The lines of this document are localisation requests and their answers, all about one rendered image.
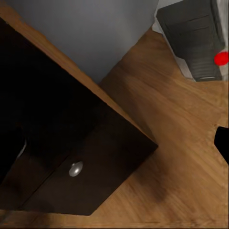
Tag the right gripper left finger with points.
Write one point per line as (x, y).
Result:
(11, 143)

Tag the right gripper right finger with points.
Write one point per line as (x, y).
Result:
(222, 142)

